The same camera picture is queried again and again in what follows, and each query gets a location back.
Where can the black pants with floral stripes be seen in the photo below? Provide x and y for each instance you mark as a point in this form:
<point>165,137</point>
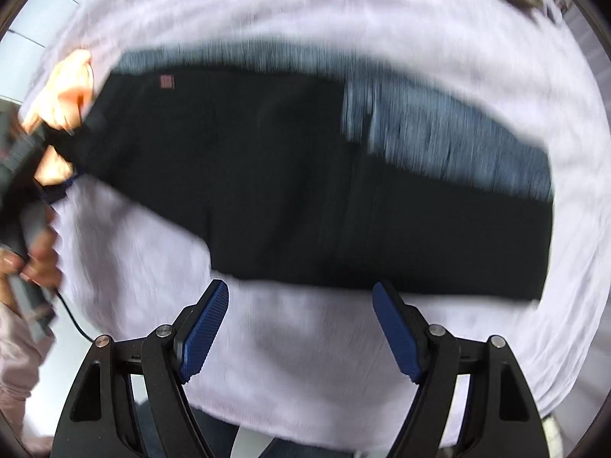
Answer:
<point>267,191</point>

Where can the person's left forearm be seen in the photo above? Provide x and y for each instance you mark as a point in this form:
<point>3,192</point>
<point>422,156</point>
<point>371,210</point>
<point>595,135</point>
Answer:
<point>19,372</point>

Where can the peach garment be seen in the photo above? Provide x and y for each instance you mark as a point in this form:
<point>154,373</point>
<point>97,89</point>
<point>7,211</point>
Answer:
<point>67,90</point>

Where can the lavender embossed blanket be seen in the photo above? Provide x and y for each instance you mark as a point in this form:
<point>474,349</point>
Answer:
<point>334,9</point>

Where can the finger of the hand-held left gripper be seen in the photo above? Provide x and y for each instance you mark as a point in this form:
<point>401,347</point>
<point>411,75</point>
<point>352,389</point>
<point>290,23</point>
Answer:
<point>59,190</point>
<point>61,145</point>

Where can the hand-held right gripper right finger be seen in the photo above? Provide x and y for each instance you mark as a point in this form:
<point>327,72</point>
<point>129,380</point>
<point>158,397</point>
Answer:
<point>398,334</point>

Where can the person's left hand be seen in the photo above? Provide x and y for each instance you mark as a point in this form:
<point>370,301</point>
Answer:
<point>43,267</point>

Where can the white cabinet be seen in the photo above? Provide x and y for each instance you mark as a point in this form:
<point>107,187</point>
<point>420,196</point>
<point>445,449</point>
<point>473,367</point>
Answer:
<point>38,14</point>

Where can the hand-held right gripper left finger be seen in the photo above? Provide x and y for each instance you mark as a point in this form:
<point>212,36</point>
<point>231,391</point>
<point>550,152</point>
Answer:
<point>203,334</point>

